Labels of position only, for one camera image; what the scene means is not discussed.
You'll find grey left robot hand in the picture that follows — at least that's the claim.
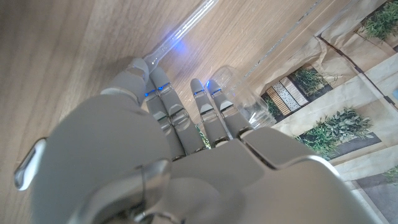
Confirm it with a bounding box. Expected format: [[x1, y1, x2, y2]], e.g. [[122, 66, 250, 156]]
[[14, 57, 379, 224]]

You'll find clear plastic pipette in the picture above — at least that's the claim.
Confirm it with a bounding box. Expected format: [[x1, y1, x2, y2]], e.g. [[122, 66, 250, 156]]
[[143, 0, 218, 74]]

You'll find clear glass beaker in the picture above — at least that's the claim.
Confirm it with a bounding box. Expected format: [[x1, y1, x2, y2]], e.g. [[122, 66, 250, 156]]
[[208, 65, 277, 130]]

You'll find printed fabric backdrop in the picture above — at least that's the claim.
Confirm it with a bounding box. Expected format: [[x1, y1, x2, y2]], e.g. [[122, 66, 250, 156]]
[[248, 0, 398, 224]]

